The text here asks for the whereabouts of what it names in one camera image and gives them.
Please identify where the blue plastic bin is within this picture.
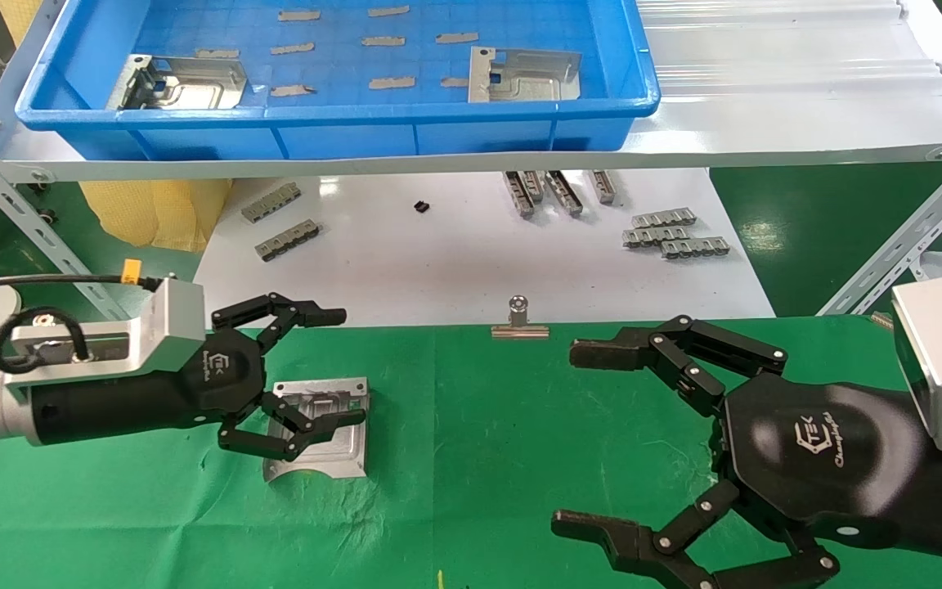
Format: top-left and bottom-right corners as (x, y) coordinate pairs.
(15, 0), (660, 162)

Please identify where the white corrugated shelf board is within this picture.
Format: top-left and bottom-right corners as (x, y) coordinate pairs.
(635, 0), (942, 152)

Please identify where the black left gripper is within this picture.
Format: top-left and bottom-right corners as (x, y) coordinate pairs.
(29, 292), (367, 461)

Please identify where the yellow mesh bag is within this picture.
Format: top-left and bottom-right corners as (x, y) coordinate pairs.
(0, 0), (232, 253)

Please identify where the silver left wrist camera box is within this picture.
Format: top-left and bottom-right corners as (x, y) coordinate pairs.
(9, 278), (209, 385)

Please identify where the white metal shelf rack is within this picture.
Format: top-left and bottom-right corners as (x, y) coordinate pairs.
(0, 0), (942, 330)

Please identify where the black cable with yellow plug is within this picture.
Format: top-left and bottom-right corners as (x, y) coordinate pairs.
(0, 259), (165, 295)

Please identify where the green table cloth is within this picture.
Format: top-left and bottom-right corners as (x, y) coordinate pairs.
(0, 315), (942, 589)

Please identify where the stamped sheet metal plate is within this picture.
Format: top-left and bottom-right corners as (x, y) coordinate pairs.
(262, 376), (372, 485)
(468, 46), (582, 104)
(105, 54), (249, 111)

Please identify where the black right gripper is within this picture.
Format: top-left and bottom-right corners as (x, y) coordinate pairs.
(551, 315), (942, 589)

